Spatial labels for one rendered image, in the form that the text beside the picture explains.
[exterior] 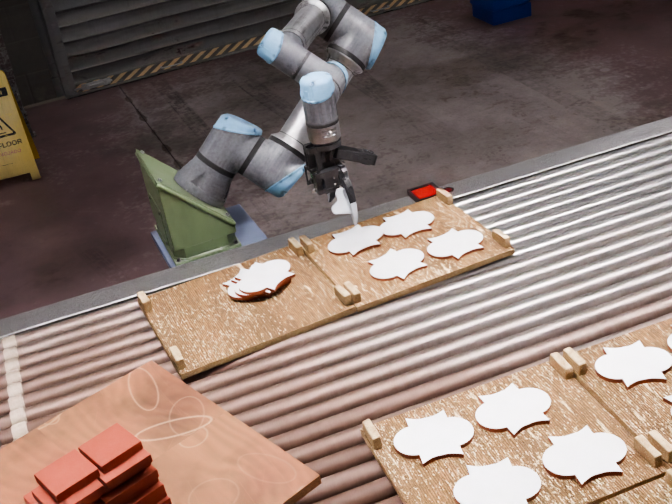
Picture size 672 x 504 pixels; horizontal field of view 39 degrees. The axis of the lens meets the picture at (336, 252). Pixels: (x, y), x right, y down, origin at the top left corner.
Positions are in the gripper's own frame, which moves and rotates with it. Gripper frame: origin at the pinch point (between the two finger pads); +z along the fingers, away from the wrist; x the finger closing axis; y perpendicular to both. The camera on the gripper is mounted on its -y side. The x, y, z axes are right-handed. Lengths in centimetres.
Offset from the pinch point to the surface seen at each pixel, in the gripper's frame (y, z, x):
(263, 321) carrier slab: 30.0, 8.8, 18.6
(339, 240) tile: 2.0, 7.8, -1.8
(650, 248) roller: -56, 11, 42
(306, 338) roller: 23.5, 11.1, 27.2
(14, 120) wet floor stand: 57, 68, -337
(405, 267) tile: -5.4, 8.0, 19.1
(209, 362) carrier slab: 45, 9, 26
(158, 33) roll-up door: -55, 75, -454
